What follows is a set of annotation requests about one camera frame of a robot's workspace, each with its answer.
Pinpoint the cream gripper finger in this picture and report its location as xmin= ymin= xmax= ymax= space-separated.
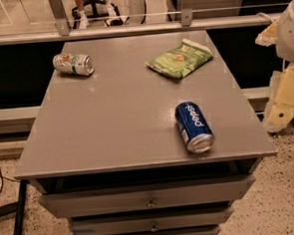
xmin=255 ymin=21 xmax=278 ymax=47
xmin=262 ymin=62 xmax=294 ymax=132

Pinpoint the silver green 7up can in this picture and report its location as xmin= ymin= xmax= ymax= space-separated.
xmin=53 ymin=53 xmax=94 ymax=77

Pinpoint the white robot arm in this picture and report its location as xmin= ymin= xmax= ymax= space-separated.
xmin=255 ymin=0 xmax=294 ymax=132

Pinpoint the blue pepsi can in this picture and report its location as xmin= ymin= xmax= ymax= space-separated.
xmin=174 ymin=101 xmax=215 ymax=153

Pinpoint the green chip bag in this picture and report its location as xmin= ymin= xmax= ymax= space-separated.
xmin=146 ymin=39 xmax=213 ymax=80

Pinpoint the grey drawer cabinet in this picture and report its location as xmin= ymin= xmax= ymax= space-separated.
xmin=16 ymin=33 xmax=276 ymax=223

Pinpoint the top grey drawer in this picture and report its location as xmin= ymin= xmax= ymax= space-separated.
xmin=39 ymin=175 xmax=255 ymax=218

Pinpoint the middle grey drawer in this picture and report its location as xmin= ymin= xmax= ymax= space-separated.
xmin=70 ymin=207 xmax=232 ymax=235

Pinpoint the person's right white shoe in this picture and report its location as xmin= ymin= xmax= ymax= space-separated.
xmin=106 ymin=3 xmax=117 ymax=18

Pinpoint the person's white shoe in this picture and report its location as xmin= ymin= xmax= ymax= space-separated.
xmin=79 ymin=11 xmax=90 ymax=30
xmin=106 ymin=3 xmax=117 ymax=18

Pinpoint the black office chair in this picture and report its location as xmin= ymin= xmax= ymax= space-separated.
xmin=72 ymin=0 xmax=124 ymax=26

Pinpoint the person's left white shoe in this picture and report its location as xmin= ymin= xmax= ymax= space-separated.
xmin=79 ymin=11 xmax=90 ymax=30

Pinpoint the grey metal railing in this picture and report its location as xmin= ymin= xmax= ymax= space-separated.
xmin=0 ymin=0 xmax=281 ymax=46

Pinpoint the black stand leg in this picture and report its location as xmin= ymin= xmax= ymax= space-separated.
xmin=0 ymin=180 xmax=27 ymax=235

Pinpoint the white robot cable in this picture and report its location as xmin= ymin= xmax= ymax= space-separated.
xmin=255 ymin=11 xmax=277 ymax=25

